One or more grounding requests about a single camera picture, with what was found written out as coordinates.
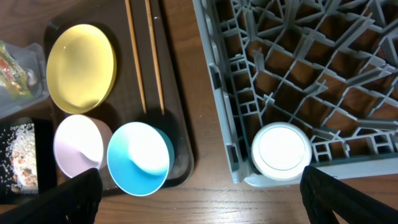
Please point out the grey dishwasher rack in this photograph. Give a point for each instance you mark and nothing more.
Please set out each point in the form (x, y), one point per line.
(327, 67)

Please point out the wooden chopstick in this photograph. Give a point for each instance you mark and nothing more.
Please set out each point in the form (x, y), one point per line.
(155, 56)
(135, 54)

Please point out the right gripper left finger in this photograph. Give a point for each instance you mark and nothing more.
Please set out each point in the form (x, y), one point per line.
(74, 201)

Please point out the left wooden chopstick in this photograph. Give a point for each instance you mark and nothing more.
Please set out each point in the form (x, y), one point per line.
(135, 54)

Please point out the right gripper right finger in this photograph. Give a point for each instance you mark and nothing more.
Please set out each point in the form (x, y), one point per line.
(324, 197)

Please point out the yellow plate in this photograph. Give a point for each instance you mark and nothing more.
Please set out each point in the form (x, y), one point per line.
(81, 69)

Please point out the dark brown serving tray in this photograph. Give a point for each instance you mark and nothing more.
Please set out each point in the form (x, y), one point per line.
(123, 104)

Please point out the blue bowl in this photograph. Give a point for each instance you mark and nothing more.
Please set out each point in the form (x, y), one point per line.
(140, 158)

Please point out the black plastic tray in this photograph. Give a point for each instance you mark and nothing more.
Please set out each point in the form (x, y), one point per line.
(46, 168)

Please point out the green yellow snack wrapper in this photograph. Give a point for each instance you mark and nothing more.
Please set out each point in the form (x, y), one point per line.
(13, 76)

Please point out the white cup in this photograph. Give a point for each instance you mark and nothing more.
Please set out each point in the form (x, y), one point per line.
(281, 151)

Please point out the pink bowl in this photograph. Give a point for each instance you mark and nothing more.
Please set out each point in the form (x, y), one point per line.
(81, 143)

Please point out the clear plastic bin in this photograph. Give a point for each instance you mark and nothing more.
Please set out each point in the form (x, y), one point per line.
(32, 59)

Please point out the right wooden chopstick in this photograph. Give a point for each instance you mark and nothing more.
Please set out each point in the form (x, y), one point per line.
(155, 56)

